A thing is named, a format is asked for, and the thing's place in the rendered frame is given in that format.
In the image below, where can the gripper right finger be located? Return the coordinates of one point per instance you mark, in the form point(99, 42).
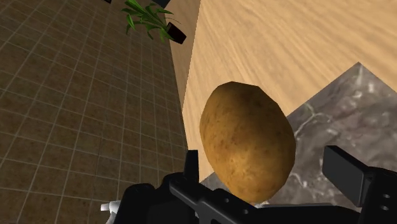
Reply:
point(345, 173)

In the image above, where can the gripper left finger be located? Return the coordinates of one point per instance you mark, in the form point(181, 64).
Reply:
point(192, 192)

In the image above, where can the brown potato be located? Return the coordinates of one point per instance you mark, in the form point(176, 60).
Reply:
point(246, 142)

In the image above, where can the green plant in dark pot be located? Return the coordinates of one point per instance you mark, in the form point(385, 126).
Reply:
point(148, 18)

